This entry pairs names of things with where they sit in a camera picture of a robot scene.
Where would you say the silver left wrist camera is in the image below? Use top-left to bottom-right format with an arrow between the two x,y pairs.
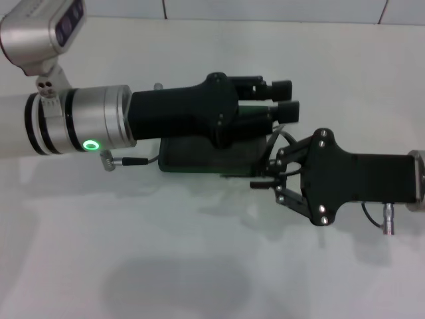
0,0 -> 88,99

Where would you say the gripper cable plug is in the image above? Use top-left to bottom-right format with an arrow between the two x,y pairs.
361,202 -> 396,235
99,149 -> 160,172

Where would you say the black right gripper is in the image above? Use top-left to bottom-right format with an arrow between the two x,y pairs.
250,128 -> 418,227

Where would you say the green glasses case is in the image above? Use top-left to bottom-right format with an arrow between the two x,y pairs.
157,104 -> 272,177

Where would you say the left gripper cable plug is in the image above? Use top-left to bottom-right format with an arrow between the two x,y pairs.
99,149 -> 160,172

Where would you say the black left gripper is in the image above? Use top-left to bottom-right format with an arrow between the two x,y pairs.
127,71 -> 294,149

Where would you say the right gripper cable plug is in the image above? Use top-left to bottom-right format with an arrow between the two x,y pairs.
361,202 -> 396,235

